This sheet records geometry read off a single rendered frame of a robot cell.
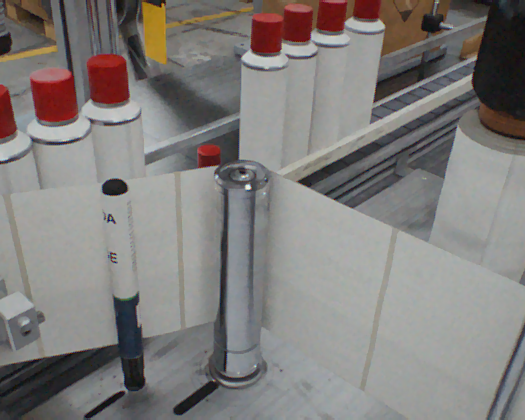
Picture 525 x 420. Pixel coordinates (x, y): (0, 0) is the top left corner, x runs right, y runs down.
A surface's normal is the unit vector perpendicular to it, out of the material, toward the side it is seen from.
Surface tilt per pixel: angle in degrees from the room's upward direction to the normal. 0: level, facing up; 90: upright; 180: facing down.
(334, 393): 0
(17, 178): 90
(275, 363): 0
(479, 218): 88
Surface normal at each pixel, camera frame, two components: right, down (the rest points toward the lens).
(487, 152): -0.70, 0.41
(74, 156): 0.57, 0.48
